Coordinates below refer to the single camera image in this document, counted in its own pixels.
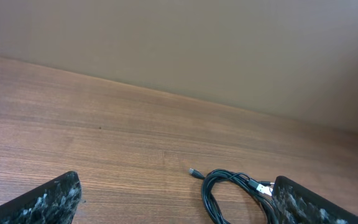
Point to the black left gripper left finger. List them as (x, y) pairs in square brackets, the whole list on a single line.
[(55, 201)]

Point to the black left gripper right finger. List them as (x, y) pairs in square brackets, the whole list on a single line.
[(297, 204)]

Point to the black USB cable silver plug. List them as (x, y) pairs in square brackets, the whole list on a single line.
[(258, 190)]

